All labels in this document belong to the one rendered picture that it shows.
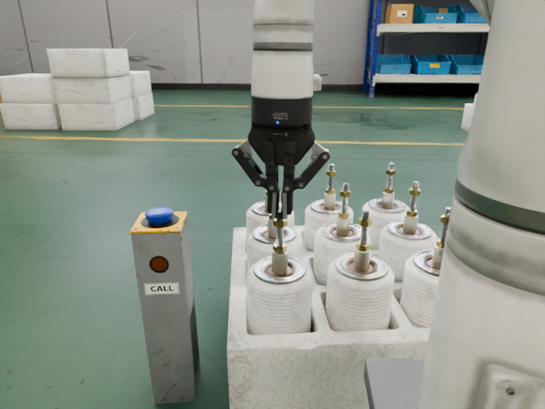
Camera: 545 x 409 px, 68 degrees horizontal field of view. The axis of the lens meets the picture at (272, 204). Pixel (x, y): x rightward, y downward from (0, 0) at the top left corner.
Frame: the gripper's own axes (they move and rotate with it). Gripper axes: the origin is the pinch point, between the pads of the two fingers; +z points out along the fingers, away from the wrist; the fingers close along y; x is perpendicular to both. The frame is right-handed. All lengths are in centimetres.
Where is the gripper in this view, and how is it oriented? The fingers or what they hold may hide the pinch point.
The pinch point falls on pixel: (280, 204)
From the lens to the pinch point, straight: 54.5
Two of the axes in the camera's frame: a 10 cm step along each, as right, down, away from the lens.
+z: -0.1, 9.3, 3.6
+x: 1.5, -3.5, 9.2
